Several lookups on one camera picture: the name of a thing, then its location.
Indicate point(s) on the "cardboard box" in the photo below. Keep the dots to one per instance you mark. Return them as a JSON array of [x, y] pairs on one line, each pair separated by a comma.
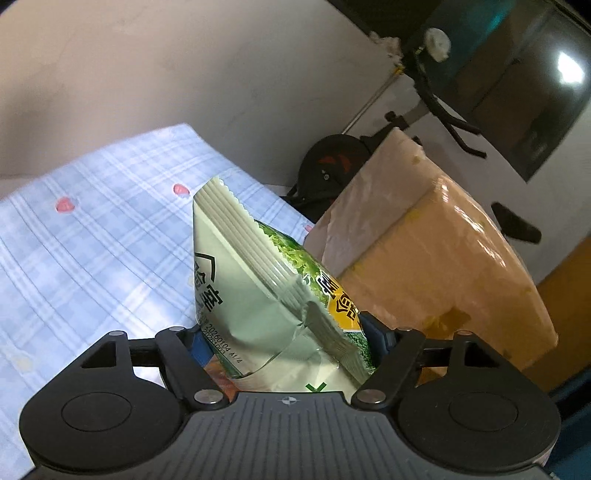
[[429, 258]]

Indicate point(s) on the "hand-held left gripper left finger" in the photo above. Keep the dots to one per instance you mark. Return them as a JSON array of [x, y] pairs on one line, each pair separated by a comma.
[[199, 347]]

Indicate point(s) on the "green snack packet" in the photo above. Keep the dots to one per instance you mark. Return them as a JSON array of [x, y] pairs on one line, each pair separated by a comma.
[[258, 295]]

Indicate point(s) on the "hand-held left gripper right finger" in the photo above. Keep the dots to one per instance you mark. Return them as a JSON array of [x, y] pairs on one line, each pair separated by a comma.
[[377, 340]]

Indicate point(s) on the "white round cap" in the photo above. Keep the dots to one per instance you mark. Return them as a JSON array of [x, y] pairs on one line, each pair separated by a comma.
[[437, 43]]

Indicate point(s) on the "plaid bed sheet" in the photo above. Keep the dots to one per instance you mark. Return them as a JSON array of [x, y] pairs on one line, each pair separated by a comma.
[[92, 240]]

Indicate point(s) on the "wooden door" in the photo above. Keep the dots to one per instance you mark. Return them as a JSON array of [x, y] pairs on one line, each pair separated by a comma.
[[565, 318]]

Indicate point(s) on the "black exercise bike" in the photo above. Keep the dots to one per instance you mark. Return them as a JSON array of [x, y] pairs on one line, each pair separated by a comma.
[[330, 168]]

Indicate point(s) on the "dark television screen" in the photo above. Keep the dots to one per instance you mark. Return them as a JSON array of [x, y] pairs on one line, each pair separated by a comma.
[[521, 78]]

